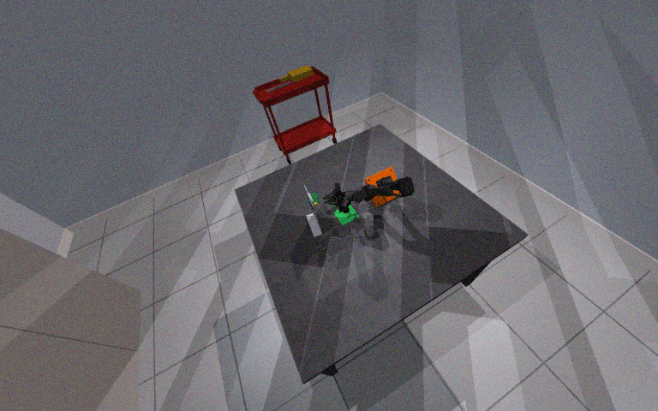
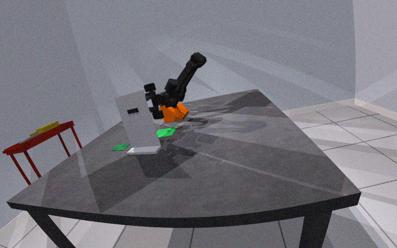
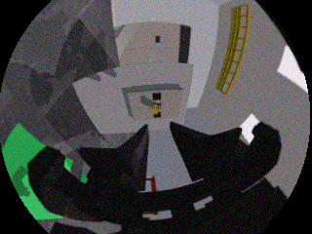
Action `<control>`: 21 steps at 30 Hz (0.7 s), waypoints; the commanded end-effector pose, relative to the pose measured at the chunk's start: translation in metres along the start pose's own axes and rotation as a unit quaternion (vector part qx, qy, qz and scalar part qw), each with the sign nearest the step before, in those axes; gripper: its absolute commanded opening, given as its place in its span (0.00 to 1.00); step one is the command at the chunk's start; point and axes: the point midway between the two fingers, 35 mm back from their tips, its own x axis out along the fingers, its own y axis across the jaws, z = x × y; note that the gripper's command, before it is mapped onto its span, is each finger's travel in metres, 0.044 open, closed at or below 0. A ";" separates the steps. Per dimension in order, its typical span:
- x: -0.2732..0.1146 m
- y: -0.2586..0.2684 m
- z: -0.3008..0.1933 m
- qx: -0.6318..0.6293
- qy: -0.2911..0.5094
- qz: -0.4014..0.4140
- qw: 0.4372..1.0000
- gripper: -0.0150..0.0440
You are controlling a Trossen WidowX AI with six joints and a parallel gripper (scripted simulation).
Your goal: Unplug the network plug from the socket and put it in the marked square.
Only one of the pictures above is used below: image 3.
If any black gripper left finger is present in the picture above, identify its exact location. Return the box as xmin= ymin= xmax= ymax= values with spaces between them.
xmin=78 ymin=125 xmax=149 ymax=191

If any grey panel with socket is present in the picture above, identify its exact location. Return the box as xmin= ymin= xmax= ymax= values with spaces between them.
xmin=73 ymin=61 xmax=194 ymax=134

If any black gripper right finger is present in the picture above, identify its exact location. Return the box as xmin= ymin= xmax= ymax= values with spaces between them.
xmin=169 ymin=122 xmax=242 ymax=182

